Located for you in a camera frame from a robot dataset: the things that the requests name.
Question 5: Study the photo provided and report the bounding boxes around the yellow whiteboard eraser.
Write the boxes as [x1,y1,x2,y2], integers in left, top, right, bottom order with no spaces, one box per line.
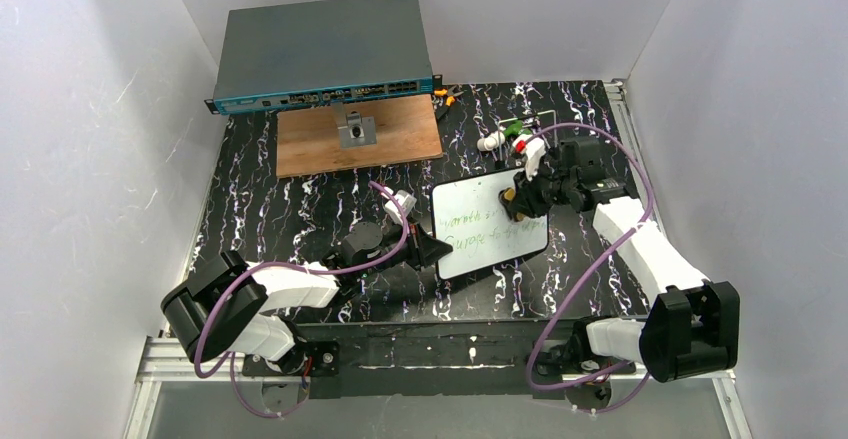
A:
[498,188,516,208]

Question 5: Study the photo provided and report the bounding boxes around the white dry-erase board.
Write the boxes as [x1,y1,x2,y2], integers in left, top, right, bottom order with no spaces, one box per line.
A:
[431,169,549,280]

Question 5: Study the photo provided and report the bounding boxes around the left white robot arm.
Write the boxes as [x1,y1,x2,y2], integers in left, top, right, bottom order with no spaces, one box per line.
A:
[160,221,453,376]

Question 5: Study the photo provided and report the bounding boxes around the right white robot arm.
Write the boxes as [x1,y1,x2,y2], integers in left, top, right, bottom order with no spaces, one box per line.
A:
[499,134,740,382]

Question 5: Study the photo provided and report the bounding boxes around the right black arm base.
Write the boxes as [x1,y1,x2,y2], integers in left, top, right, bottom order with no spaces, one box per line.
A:
[525,316,649,416]

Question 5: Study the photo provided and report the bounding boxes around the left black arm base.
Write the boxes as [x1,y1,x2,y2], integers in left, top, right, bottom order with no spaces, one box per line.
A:
[241,341,340,378]

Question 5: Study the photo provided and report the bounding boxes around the metal whiteboard stand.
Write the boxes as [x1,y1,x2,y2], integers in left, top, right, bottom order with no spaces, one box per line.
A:
[498,109,557,141]

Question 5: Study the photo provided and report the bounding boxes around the black marble pattern mat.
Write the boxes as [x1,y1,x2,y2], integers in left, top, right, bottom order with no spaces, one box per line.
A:
[190,81,648,323]

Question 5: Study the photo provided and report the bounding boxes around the green white marker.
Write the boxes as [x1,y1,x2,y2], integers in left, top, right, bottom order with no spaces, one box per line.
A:
[476,123,532,152]

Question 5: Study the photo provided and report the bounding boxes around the brown wooden board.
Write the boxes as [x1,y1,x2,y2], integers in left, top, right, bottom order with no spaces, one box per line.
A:
[275,95,443,178]

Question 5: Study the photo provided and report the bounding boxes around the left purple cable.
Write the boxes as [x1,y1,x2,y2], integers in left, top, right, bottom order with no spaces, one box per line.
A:
[192,180,411,420]

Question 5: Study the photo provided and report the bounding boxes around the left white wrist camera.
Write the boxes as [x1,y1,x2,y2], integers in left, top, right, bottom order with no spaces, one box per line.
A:
[384,188,417,225]

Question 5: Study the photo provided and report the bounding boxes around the orange handled pliers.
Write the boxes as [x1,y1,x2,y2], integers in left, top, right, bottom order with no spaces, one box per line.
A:
[434,86,463,121]

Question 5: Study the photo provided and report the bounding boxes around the grey metal bracket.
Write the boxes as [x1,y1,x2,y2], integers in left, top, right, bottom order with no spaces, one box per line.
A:
[332,102,377,149]

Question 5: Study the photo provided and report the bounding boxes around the grey network switch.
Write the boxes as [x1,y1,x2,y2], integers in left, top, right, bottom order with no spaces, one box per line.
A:
[206,0,441,115]

